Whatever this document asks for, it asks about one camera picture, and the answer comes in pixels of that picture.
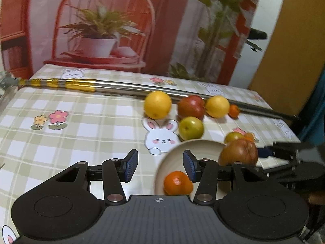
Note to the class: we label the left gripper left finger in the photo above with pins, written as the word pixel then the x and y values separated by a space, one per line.
pixel 115 172

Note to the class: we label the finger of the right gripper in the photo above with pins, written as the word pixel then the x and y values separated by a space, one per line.
pixel 283 150

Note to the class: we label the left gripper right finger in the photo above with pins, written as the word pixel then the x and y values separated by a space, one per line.
pixel 205 172

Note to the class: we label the orange tangerine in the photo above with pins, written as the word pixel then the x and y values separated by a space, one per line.
pixel 177 183

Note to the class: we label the small green fruit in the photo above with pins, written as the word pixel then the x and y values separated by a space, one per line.
pixel 232 136

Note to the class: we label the green yellow apple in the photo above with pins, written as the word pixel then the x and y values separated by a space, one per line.
pixel 191 128

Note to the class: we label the small tangerine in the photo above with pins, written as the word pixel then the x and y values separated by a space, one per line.
pixel 234 111

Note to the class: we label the beige ceramic plate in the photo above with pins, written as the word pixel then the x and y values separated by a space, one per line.
pixel 173 160

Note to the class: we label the yellow lemon right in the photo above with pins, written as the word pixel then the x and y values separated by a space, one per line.
pixel 217 106

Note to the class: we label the large yellow lemon left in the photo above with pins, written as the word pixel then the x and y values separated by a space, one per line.
pixel 157 105

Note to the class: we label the checkered bunny tablecloth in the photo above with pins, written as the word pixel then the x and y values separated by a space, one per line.
pixel 44 131

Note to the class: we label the telescopic metal rake pole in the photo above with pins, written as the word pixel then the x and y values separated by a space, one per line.
pixel 129 89

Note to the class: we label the yellow brown board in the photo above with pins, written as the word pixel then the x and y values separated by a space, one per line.
pixel 294 58

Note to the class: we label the black stand behind backdrop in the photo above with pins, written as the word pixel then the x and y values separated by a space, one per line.
pixel 255 34

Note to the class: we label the printed room backdrop cloth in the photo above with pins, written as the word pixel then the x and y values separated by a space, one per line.
pixel 199 40

